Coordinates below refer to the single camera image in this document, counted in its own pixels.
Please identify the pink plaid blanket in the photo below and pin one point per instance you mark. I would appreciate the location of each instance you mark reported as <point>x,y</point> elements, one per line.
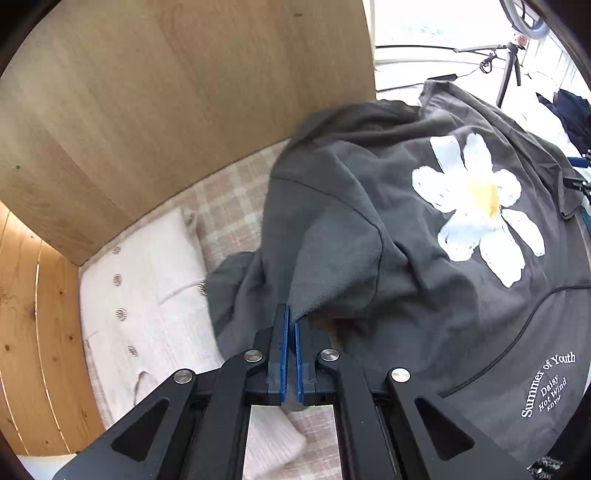
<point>231,184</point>

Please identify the dark grey daisy print t-shirt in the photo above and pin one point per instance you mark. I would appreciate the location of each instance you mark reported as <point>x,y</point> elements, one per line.
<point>369,207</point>

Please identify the light wooden board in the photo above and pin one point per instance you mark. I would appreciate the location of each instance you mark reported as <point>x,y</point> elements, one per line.
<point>161,92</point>

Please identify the black and white woven rug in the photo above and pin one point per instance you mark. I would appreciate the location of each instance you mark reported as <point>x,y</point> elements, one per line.
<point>545,468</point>

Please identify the navy blue cloth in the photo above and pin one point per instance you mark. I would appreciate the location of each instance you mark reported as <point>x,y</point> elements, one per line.
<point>572,115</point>

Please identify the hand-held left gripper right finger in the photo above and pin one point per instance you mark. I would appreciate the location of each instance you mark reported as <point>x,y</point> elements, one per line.
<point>301,364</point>

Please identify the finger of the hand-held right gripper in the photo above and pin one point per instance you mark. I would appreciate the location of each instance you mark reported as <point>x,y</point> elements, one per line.
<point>579,183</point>
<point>581,160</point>

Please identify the cream knit buttoned cardigan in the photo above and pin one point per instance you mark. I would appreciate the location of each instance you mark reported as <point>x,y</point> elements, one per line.
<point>152,286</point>

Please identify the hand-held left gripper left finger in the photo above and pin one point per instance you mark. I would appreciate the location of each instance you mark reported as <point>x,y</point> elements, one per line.
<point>280,350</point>

